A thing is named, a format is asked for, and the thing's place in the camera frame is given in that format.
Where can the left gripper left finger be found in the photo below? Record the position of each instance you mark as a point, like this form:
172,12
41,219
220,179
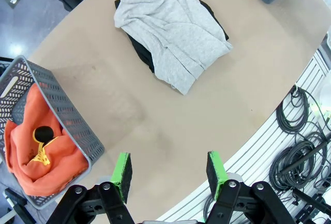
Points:
121,177

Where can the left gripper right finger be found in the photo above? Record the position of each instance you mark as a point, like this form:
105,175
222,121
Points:
216,175

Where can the orange top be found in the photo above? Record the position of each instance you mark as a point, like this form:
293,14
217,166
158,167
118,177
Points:
26,131

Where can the black garment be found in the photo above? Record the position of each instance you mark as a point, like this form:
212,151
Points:
142,53

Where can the grey top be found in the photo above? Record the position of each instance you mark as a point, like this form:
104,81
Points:
175,27

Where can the black rod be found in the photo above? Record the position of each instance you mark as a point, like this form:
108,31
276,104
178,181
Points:
310,199
302,158

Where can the white slatted base plate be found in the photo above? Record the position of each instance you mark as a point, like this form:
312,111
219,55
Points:
258,151

